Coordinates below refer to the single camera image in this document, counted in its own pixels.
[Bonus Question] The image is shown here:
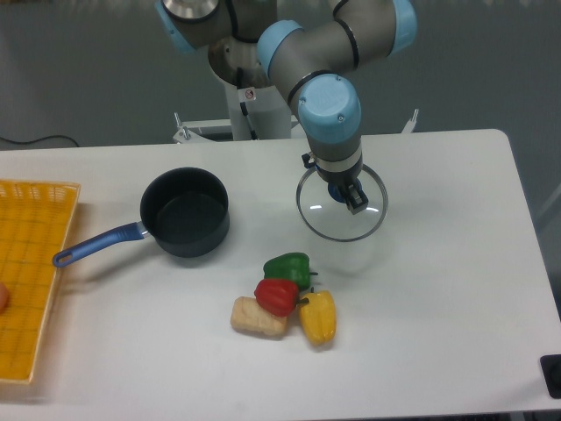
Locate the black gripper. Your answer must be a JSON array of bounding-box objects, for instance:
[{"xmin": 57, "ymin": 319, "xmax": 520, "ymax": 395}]
[{"xmin": 316, "ymin": 151, "xmax": 368, "ymax": 215}]

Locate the glass lid blue knob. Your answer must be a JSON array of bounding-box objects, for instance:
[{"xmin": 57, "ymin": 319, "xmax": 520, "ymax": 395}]
[{"xmin": 295, "ymin": 166, "xmax": 388, "ymax": 242}]

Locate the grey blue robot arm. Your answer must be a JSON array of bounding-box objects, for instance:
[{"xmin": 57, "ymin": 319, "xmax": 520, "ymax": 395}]
[{"xmin": 155, "ymin": 1, "xmax": 417, "ymax": 214}]

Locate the green bell pepper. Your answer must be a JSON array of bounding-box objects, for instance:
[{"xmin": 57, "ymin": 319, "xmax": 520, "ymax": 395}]
[{"xmin": 263, "ymin": 252, "xmax": 316, "ymax": 291}]

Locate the yellow bell pepper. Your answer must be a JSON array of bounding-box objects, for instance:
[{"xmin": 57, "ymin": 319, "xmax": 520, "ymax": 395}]
[{"xmin": 298, "ymin": 289, "xmax": 337, "ymax": 346}]

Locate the red bell pepper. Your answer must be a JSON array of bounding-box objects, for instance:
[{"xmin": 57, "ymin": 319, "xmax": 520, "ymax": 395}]
[{"xmin": 254, "ymin": 278, "xmax": 309, "ymax": 318}]

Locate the beige bread piece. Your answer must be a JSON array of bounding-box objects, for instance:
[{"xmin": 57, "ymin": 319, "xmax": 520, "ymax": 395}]
[{"xmin": 230, "ymin": 296, "xmax": 288, "ymax": 337}]

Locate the black table-edge device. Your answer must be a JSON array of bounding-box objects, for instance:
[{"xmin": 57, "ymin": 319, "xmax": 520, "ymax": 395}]
[{"xmin": 540, "ymin": 354, "xmax": 561, "ymax": 399}]

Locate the yellow woven basket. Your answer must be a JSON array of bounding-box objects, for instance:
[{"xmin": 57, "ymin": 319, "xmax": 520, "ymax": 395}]
[{"xmin": 1, "ymin": 179, "xmax": 81, "ymax": 384}]

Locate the orange round object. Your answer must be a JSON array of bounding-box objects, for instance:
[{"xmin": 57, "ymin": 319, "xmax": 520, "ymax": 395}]
[{"xmin": 0, "ymin": 282, "xmax": 10, "ymax": 311}]

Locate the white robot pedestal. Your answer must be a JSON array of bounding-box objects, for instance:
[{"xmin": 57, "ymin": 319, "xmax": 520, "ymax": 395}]
[{"xmin": 207, "ymin": 37, "xmax": 295, "ymax": 141}]

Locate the black pedestal cable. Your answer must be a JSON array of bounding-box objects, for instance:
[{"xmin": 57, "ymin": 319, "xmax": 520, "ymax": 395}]
[{"xmin": 236, "ymin": 66, "xmax": 259, "ymax": 140}]

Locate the dark saucepan blue handle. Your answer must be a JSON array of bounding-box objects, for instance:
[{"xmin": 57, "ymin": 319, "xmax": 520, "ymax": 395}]
[{"xmin": 52, "ymin": 168, "xmax": 230, "ymax": 268}]

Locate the white base frame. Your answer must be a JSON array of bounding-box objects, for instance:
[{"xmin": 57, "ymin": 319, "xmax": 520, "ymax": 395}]
[{"xmin": 172, "ymin": 109, "xmax": 419, "ymax": 144}]

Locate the black floor cable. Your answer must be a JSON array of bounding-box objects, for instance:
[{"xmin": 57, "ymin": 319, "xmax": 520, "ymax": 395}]
[{"xmin": 0, "ymin": 134, "xmax": 81, "ymax": 147}]

